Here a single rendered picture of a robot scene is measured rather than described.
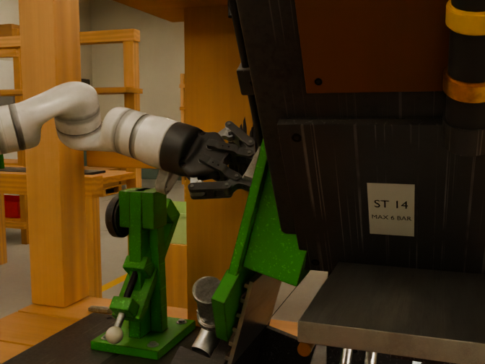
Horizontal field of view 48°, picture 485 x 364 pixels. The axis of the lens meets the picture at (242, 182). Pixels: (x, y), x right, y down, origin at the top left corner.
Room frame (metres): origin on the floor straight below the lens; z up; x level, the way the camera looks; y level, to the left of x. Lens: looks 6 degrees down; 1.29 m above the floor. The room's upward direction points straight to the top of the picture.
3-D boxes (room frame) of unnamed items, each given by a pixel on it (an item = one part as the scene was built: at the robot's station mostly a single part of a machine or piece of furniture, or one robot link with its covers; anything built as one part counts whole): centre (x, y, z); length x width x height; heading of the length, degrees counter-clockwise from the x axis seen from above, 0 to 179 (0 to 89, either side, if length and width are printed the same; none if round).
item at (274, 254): (0.67, -0.05, 1.17); 0.13 x 0.12 x 0.20; 71
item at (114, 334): (0.87, 0.20, 0.96); 0.06 x 0.03 x 0.06; 161
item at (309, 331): (0.59, -0.18, 1.11); 0.39 x 0.16 x 0.03; 161
